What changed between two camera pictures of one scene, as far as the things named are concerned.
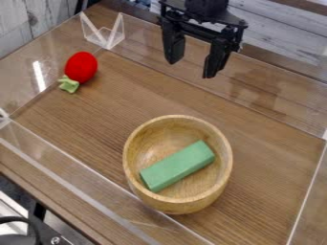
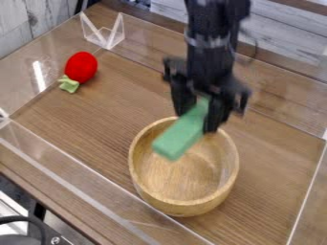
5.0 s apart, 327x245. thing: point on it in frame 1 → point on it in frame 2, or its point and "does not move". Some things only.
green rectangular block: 197,156 → 177,141
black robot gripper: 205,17 → 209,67
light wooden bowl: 153,142 does not move
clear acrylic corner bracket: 104,36 does not move
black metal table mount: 45,233 does not move
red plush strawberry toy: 81,67 does not move
